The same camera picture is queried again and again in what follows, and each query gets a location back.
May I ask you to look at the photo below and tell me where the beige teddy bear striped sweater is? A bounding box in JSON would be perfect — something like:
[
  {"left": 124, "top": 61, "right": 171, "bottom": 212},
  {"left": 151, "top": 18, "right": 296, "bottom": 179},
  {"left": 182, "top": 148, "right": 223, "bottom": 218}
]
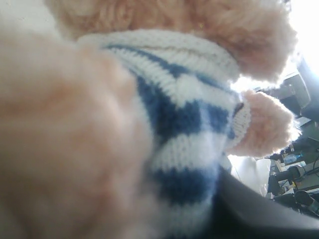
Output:
[{"left": 0, "top": 0, "right": 299, "bottom": 239}]

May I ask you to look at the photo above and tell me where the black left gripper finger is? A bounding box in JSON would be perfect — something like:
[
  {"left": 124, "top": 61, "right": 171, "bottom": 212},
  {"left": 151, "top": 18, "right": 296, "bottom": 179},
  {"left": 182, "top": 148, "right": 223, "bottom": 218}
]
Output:
[{"left": 211, "top": 169, "right": 319, "bottom": 239}]

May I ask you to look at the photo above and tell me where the background lab equipment clutter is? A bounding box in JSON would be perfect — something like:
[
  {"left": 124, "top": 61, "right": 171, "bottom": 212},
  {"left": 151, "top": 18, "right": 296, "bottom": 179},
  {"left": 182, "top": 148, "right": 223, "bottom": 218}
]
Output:
[{"left": 254, "top": 56, "right": 319, "bottom": 215}]

